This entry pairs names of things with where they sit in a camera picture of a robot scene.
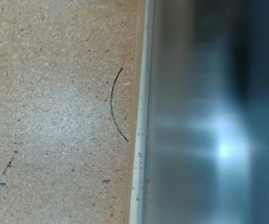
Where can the glass oven door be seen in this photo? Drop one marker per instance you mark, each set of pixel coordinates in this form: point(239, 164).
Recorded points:
point(203, 93)

